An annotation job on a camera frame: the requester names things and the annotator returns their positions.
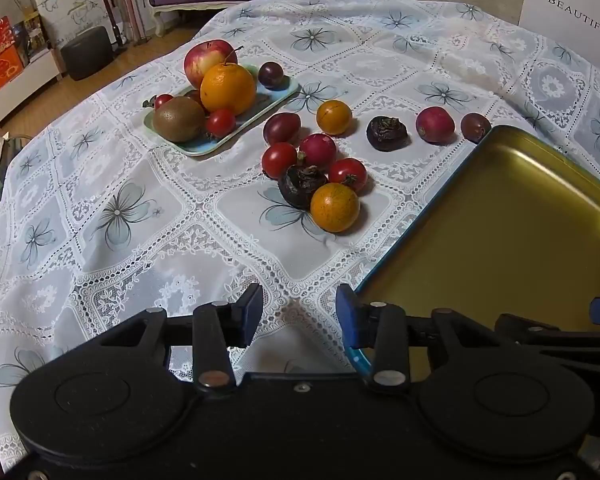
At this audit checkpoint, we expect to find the white low shelf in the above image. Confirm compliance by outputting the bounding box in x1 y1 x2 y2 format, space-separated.
0 15 63 136

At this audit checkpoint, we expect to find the red radish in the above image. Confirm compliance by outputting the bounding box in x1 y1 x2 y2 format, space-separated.
299 133 337 168
416 107 456 145

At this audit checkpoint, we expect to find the dark purple plum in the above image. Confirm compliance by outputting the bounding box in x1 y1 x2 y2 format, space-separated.
461 113 492 143
258 61 285 87
263 112 301 145

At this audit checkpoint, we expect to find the black round stool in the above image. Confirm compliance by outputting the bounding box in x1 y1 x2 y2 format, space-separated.
60 26 115 81

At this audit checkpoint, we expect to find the gold tin tray blue rim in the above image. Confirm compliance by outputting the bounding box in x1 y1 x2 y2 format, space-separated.
342 125 600 386

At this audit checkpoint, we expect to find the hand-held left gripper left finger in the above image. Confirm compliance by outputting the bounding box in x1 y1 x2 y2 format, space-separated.
100 284 264 395

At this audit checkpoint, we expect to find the white paper shopping bag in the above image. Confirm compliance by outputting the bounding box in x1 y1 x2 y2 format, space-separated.
517 0 600 68

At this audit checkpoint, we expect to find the red printed box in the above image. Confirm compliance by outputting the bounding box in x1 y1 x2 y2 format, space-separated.
0 16 26 93

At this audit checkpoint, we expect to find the white floral lace tablecloth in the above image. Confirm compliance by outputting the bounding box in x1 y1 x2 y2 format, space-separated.
0 0 600 471

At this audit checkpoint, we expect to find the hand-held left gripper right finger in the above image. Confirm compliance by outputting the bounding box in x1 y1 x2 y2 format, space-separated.
335 284 518 394

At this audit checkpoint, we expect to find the small orange kumquat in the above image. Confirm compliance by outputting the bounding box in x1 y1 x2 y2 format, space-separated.
316 100 353 136
310 183 361 233

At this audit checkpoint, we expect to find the dark water chestnut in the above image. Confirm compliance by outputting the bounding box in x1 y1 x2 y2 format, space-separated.
366 116 409 152
278 164 329 210

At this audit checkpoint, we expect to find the large orange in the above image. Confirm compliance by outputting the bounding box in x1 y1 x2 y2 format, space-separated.
200 62 257 116

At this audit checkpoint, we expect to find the red yellow apple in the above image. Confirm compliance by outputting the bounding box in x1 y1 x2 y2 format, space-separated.
184 40 238 90

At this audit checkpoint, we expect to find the light green rectangular tray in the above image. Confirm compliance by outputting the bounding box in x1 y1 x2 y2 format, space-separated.
143 64 301 156

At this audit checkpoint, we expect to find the brown kiwi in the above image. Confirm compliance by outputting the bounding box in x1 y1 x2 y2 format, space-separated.
153 96 207 143

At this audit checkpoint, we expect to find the red stick vacuum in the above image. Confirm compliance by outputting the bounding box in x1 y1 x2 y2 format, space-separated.
92 0 131 51

